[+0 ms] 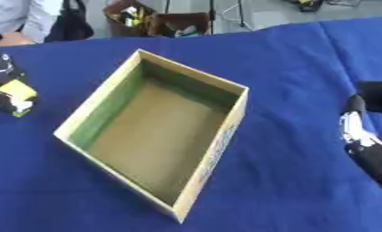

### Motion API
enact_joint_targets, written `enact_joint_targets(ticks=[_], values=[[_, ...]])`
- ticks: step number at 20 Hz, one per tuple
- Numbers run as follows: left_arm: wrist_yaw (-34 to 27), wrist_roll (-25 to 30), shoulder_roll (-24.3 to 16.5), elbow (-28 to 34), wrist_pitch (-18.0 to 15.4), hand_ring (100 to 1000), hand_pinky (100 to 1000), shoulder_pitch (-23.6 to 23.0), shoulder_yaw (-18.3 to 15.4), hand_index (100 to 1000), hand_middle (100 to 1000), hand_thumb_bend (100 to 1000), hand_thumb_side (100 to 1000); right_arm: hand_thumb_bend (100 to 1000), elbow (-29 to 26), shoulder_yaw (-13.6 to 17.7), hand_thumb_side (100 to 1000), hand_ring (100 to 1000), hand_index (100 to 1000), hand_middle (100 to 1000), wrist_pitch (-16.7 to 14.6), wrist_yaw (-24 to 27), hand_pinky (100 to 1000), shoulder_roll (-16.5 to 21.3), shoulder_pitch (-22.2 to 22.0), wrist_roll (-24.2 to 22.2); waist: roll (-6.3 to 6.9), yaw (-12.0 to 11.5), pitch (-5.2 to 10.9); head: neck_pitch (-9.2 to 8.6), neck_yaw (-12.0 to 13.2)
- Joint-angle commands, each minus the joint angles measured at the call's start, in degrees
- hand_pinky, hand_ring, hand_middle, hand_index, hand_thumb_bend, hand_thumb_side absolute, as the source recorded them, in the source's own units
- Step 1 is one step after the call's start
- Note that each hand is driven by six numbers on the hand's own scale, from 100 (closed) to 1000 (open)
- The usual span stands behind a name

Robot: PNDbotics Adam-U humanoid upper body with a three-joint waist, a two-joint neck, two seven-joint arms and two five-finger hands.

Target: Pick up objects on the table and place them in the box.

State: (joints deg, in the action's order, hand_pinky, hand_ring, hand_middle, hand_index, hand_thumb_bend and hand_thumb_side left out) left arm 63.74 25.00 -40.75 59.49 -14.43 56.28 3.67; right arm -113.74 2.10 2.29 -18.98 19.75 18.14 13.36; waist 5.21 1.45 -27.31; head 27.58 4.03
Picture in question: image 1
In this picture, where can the black tripod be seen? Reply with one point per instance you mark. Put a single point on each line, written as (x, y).
(211, 15)

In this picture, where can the black bag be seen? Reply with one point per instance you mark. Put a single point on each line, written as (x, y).
(69, 27)

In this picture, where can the person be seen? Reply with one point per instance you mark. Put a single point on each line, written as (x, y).
(19, 15)

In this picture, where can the yellow block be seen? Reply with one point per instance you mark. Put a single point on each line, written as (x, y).
(19, 89)

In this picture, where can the black and yellow object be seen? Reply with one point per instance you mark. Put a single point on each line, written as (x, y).
(308, 4)

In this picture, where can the tan cardboard box green inside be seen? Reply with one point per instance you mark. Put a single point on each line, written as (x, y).
(156, 130)

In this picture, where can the low brown cardboard box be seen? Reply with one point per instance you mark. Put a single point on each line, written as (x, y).
(172, 25)

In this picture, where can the tall brown cardboard box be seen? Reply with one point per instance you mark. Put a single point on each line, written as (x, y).
(122, 21)

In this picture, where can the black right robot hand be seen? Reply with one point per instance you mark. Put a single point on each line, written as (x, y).
(376, 157)

